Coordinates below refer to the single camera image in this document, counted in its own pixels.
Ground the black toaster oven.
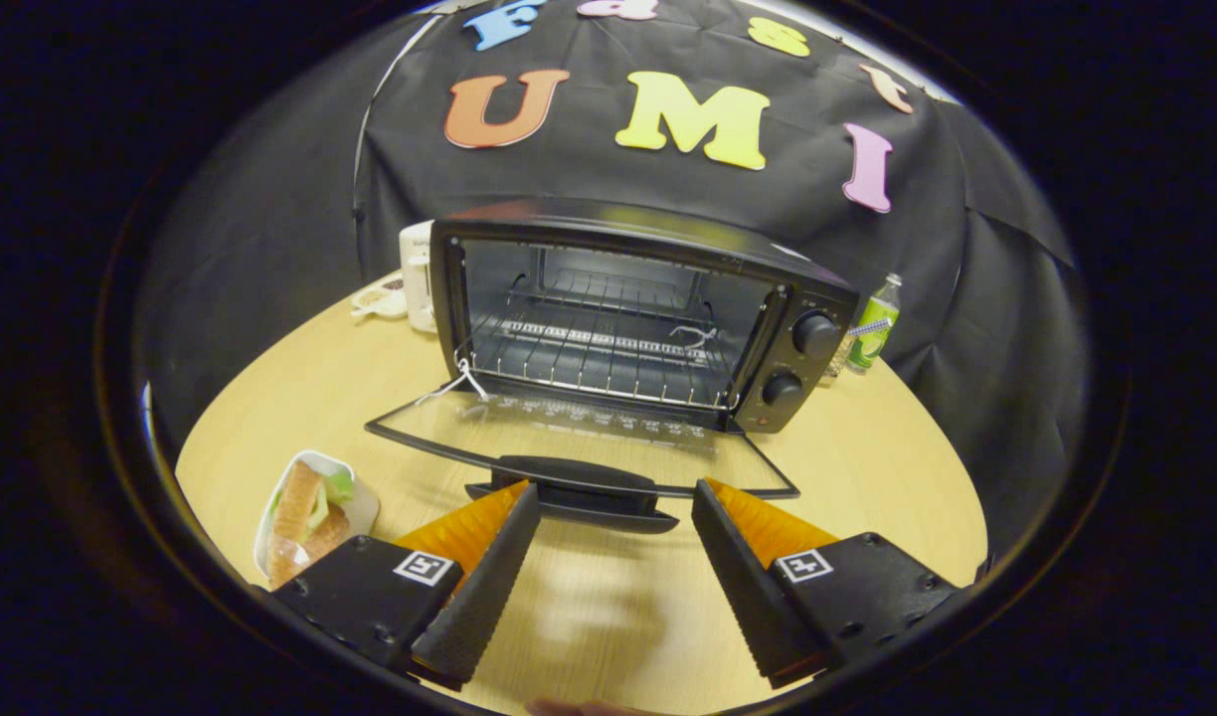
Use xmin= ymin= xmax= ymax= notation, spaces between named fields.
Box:
xmin=365 ymin=196 xmax=861 ymax=535

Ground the small white dish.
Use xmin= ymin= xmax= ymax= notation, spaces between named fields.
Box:
xmin=350 ymin=276 xmax=409 ymax=321

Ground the white food tray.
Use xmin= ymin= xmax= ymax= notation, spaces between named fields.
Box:
xmin=254 ymin=449 xmax=381 ymax=588

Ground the white pop-up toaster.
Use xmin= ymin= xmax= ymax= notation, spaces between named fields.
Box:
xmin=399 ymin=221 xmax=436 ymax=333

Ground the black backdrop cloth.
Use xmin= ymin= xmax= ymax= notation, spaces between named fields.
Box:
xmin=136 ymin=0 xmax=1092 ymax=558

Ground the toasted sandwich with lettuce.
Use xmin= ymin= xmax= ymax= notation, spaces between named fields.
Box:
xmin=267 ymin=459 xmax=356 ymax=588

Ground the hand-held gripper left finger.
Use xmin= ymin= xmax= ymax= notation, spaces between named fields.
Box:
xmin=270 ymin=480 xmax=542 ymax=692

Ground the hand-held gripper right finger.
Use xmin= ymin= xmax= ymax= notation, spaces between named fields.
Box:
xmin=690 ymin=477 xmax=969 ymax=689

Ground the green label drink bottle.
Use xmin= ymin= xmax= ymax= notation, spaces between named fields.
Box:
xmin=845 ymin=273 xmax=904 ymax=375

